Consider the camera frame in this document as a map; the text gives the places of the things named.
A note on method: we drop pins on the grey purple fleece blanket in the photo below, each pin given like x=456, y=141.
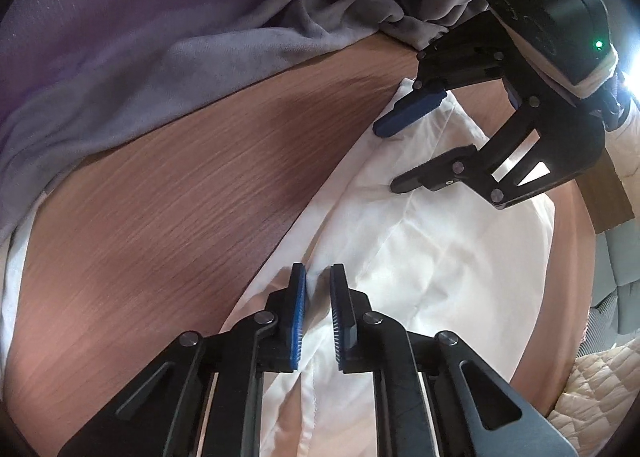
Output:
x=150, y=37

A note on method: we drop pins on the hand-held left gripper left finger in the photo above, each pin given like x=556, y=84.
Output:
x=298, y=317

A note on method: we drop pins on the beige quilted cover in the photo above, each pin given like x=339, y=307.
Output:
x=600, y=397

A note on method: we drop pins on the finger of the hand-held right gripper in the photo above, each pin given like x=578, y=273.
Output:
x=435, y=172
x=410, y=112

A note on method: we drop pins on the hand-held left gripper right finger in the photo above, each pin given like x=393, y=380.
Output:
x=337, y=317

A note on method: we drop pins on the white pants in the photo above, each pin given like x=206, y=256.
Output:
x=425, y=262

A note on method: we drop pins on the grey ribbed cushion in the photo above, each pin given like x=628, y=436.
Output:
x=620, y=262

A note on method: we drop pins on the white bed sheet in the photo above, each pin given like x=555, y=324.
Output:
x=12, y=287

